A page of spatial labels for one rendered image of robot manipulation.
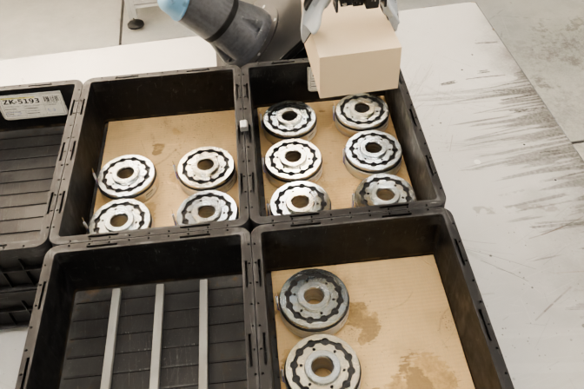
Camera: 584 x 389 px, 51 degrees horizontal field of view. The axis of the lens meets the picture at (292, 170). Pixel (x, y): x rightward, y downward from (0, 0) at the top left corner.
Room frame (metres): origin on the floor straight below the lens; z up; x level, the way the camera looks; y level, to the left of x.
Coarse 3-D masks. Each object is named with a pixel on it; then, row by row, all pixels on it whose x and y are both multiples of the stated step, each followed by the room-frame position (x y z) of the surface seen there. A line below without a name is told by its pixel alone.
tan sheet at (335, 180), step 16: (320, 112) 0.93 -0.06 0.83; (320, 128) 0.88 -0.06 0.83; (272, 144) 0.85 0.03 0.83; (320, 144) 0.84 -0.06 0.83; (336, 144) 0.84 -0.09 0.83; (336, 160) 0.79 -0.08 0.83; (336, 176) 0.75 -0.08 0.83; (352, 176) 0.75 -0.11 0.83; (400, 176) 0.74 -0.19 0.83; (272, 192) 0.72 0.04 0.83; (336, 192) 0.72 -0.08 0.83; (352, 192) 0.71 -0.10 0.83; (336, 208) 0.68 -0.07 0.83
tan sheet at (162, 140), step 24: (144, 120) 0.94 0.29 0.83; (168, 120) 0.94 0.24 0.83; (192, 120) 0.93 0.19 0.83; (216, 120) 0.93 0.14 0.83; (120, 144) 0.87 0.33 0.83; (144, 144) 0.87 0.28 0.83; (168, 144) 0.87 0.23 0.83; (192, 144) 0.86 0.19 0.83; (216, 144) 0.86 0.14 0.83; (168, 168) 0.80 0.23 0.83; (168, 192) 0.74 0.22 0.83; (168, 216) 0.68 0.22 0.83
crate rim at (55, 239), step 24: (168, 72) 0.96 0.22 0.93; (192, 72) 0.95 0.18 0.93; (216, 72) 0.96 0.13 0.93; (240, 72) 0.95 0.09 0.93; (240, 96) 0.87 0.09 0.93; (240, 120) 0.81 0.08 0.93; (72, 144) 0.77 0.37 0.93; (240, 144) 0.75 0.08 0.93; (72, 168) 0.72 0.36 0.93; (240, 168) 0.69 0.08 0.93; (240, 192) 0.64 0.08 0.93; (240, 216) 0.59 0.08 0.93; (72, 240) 0.57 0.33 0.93; (96, 240) 0.56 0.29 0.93
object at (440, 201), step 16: (256, 64) 0.97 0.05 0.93; (272, 64) 0.96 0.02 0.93; (288, 64) 0.96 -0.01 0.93; (304, 64) 0.96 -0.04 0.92; (400, 80) 0.91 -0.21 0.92; (416, 128) 0.76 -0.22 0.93; (432, 160) 0.68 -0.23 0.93; (256, 176) 0.68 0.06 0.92; (432, 176) 0.65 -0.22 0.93; (256, 192) 0.64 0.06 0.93; (256, 208) 0.60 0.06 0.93; (352, 208) 0.59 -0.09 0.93; (368, 208) 0.59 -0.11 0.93; (384, 208) 0.59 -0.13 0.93; (400, 208) 0.59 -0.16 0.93; (416, 208) 0.59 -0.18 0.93; (256, 224) 0.58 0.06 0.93
